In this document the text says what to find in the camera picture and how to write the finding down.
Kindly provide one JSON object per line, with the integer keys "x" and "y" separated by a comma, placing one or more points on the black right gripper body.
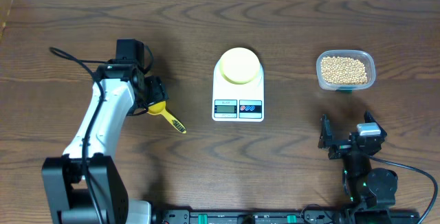
{"x": 339, "y": 151}

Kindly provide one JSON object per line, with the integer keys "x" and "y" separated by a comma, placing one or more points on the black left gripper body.
{"x": 154, "y": 91}

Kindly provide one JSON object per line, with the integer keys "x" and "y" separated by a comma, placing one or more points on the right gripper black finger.
{"x": 368, "y": 118}
{"x": 326, "y": 134}

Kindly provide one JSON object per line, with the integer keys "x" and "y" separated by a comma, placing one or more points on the yellow measuring scoop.
{"x": 160, "y": 109}

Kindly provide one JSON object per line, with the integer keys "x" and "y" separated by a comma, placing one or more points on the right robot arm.
{"x": 371, "y": 190}

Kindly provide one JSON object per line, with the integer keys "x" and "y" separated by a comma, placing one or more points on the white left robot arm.
{"x": 83, "y": 184}

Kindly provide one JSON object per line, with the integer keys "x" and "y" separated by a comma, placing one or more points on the white digital kitchen scale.
{"x": 238, "y": 103}

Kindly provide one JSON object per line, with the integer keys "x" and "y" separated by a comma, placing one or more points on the yellow plastic bowl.
{"x": 239, "y": 65}

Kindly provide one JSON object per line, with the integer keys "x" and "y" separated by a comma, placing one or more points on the green tape strip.
{"x": 345, "y": 91}

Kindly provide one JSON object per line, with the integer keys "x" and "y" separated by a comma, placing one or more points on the clear plastic container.
{"x": 364, "y": 57}

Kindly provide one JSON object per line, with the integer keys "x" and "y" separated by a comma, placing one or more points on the soybeans in container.
{"x": 343, "y": 70}

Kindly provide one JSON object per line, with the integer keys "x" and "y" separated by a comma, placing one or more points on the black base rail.
{"x": 312, "y": 216}

